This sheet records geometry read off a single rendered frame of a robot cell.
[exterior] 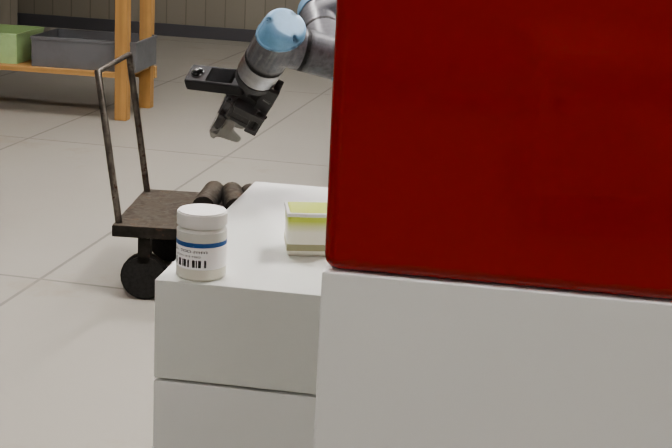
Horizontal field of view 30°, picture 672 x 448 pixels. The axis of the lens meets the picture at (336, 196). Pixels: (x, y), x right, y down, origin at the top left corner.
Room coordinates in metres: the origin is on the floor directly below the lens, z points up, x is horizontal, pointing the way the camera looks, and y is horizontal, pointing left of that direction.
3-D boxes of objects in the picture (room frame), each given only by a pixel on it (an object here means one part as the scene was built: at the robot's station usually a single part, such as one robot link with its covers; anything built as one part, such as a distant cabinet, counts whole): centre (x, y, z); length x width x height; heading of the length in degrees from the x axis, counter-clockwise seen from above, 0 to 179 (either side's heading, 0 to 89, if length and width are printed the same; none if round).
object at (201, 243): (1.69, 0.18, 1.01); 0.07 x 0.07 x 0.10
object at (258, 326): (1.94, 0.03, 0.89); 0.62 x 0.35 x 0.14; 171
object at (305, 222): (1.83, 0.04, 1.00); 0.07 x 0.07 x 0.07; 6
